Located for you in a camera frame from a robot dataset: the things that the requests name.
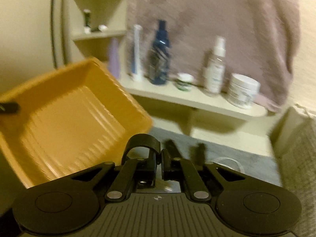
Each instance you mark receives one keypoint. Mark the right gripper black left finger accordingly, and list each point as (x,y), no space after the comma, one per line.
(147,169)

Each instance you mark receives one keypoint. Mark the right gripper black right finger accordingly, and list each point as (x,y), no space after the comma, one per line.
(169,155)

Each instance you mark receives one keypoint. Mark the black curved clip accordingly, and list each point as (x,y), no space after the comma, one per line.
(145,141)

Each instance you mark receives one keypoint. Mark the orange plastic tray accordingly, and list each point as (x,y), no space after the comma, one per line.
(66,121)

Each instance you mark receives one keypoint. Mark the small green white jar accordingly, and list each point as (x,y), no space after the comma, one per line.
(184,81)

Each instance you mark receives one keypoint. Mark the grey fabric mat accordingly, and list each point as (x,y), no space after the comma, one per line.
(261,167)

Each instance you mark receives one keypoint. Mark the white blue tube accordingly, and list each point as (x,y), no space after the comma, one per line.
(136,66)

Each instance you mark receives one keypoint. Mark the white cream jar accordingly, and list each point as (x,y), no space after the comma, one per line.
(242,91)

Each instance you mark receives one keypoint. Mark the clear white spray bottle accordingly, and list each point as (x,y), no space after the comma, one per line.
(216,67)

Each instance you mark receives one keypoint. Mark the dark blue spray bottle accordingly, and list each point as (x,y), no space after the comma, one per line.
(160,56)

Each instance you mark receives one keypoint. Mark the lilac tube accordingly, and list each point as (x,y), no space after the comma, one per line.
(113,56)

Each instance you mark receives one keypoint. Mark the checked grey cushion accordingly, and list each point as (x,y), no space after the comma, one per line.
(298,175)

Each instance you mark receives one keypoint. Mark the upright black white stick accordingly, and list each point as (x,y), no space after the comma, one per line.
(87,21)

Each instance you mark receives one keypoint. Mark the mauve hanging towel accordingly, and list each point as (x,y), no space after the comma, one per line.
(262,38)

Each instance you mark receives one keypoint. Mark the cream wooden shelf unit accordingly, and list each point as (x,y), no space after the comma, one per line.
(95,23)

